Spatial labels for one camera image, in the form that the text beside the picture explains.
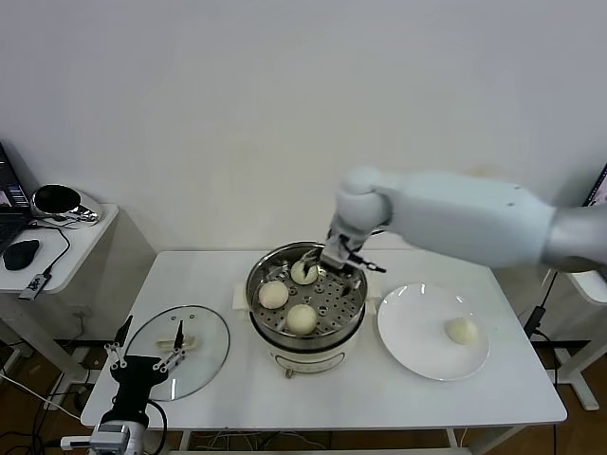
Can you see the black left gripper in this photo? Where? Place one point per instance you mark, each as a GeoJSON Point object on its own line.
{"type": "Point", "coordinates": [135, 379]}

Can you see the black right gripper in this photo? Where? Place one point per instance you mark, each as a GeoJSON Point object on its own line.
{"type": "Point", "coordinates": [341, 261]}

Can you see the white steamed baozi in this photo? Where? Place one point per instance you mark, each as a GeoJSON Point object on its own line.
{"type": "Point", "coordinates": [273, 294]}
{"type": "Point", "coordinates": [301, 318]}
{"type": "Point", "coordinates": [461, 330]}
{"type": "Point", "coordinates": [299, 276]}

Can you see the round glass pot lid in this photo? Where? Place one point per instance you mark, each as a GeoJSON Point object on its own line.
{"type": "Point", "coordinates": [208, 341]}

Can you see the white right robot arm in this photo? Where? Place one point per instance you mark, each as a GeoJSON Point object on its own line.
{"type": "Point", "coordinates": [450, 213]}

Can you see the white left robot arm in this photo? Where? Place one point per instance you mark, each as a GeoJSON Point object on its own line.
{"type": "Point", "coordinates": [135, 438]}

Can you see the stainless steel steamer basket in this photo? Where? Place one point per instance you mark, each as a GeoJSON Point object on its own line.
{"type": "Point", "coordinates": [341, 317]}

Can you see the round white plate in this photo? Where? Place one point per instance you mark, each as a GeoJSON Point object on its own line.
{"type": "Point", "coordinates": [398, 303]}

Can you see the white table leg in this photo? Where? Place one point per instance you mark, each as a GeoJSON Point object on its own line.
{"type": "Point", "coordinates": [185, 441]}
{"type": "Point", "coordinates": [451, 438]}

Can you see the cream electric cooker pot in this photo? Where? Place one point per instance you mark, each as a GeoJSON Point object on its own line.
{"type": "Point", "coordinates": [308, 362]}

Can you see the small grey usb hub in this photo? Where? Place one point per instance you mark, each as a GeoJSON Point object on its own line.
{"type": "Point", "coordinates": [34, 288]}

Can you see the black computer mouse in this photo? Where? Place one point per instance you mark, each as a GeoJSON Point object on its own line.
{"type": "Point", "coordinates": [20, 256]}

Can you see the shiny chrome helmet object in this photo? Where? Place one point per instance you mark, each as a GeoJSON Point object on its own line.
{"type": "Point", "coordinates": [57, 204]}

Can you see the open dark laptop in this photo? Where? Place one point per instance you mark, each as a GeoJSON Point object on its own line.
{"type": "Point", "coordinates": [9, 223]}
{"type": "Point", "coordinates": [597, 189]}

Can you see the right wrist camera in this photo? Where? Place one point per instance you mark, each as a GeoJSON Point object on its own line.
{"type": "Point", "coordinates": [337, 242]}

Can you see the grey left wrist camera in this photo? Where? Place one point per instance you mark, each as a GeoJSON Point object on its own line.
{"type": "Point", "coordinates": [110, 435]}

